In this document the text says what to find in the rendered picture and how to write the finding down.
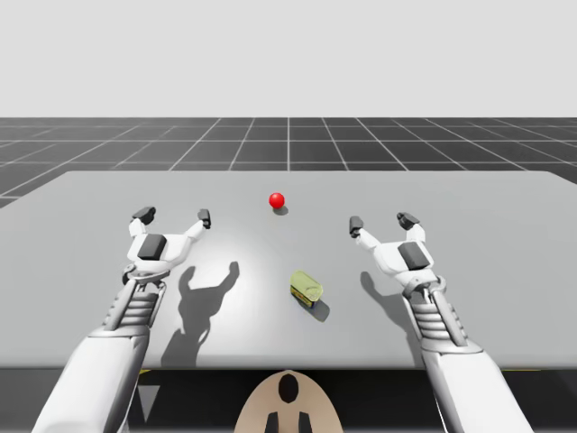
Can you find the small round ball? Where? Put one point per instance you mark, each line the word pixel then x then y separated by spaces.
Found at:
pixel 277 200

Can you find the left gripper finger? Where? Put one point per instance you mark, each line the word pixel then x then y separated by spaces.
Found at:
pixel 204 218
pixel 142 216

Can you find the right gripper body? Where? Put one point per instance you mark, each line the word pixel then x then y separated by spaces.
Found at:
pixel 390 259

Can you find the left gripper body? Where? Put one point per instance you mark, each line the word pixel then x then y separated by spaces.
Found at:
pixel 173 245

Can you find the green and blue rectangular can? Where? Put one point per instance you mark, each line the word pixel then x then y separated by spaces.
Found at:
pixel 306 288

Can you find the tan robot part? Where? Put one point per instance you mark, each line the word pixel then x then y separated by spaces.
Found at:
pixel 257 406

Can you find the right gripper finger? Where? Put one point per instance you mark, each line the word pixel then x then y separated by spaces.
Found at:
pixel 411 222
pixel 357 225

